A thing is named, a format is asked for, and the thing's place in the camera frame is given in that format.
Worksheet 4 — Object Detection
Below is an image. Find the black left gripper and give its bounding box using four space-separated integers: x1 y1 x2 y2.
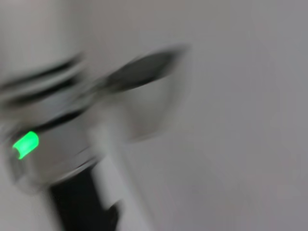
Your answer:
49 167 121 231

